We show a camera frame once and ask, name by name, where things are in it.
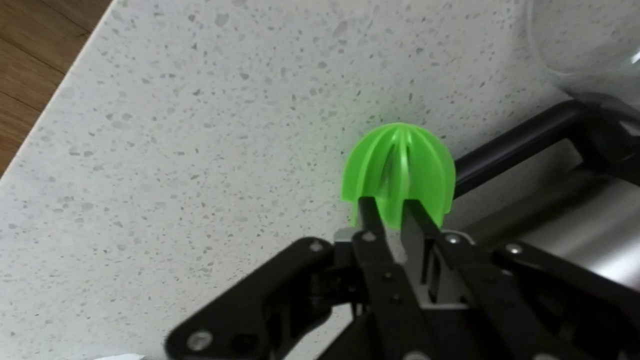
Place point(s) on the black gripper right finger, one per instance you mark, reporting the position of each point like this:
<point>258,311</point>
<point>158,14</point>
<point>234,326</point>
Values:
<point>481,292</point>

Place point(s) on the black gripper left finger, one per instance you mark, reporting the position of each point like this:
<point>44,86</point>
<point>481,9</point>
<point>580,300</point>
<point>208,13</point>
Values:
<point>381,280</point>

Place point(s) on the green plastic citrus reamer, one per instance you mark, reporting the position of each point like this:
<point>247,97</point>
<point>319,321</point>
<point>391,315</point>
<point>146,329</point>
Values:
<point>400,166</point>

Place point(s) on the clear wine glass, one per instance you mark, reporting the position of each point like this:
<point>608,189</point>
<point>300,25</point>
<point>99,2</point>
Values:
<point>587,47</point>

